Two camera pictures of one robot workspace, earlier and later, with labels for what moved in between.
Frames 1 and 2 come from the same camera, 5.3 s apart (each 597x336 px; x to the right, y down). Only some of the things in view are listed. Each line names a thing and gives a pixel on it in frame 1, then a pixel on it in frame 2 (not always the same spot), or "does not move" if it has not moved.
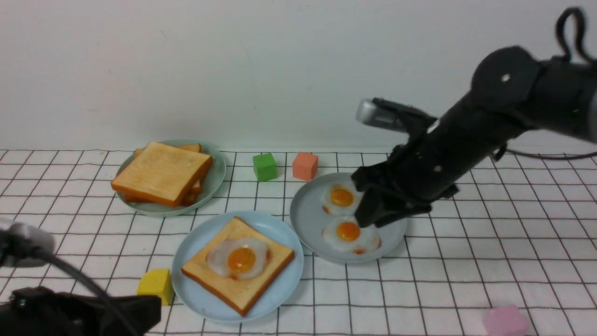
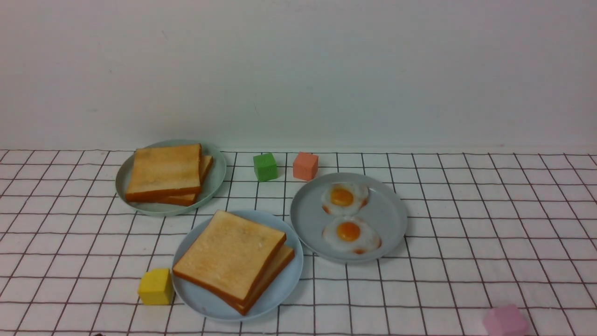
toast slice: (163, 174) → (230, 255)
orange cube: (305, 166) does not move
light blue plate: (200, 301) does not move
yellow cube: (157, 282) does not move
